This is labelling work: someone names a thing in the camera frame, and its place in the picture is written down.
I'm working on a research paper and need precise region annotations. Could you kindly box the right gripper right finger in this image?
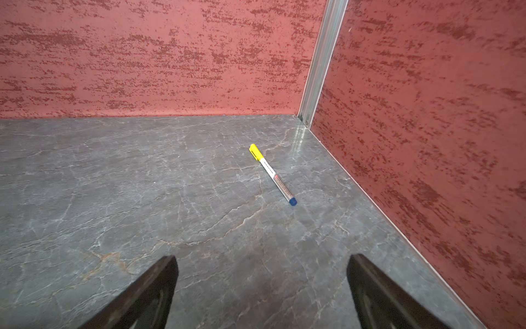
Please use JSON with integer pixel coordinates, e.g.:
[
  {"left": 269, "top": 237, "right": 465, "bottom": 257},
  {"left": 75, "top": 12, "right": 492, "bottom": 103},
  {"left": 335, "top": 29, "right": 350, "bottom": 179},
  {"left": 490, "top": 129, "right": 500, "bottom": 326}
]
[{"left": 347, "top": 254, "right": 448, "bottom": 328}]

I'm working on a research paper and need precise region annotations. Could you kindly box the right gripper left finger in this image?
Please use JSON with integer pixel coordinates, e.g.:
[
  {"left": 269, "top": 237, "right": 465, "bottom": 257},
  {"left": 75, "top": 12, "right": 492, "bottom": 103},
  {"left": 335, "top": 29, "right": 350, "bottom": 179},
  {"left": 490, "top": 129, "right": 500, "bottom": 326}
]
[{"left": 81, "top": 255, "right": 179, "bottom": 329}]

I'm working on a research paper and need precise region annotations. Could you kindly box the yellow white marker pen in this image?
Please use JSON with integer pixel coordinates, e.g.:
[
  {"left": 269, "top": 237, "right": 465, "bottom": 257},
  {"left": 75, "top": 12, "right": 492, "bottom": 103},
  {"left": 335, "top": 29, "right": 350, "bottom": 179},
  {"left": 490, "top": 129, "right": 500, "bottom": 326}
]
[{"left": 249, "top": 144, "right": 297, "bottom": 206}]

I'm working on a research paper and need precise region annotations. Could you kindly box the aluminium corner post right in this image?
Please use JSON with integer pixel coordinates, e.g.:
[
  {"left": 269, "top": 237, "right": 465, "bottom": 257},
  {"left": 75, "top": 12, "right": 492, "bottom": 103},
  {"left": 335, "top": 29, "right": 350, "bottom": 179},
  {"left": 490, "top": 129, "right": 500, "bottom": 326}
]
[{"left": 297, "top": 0, "right": 349, "bottom": 130}]

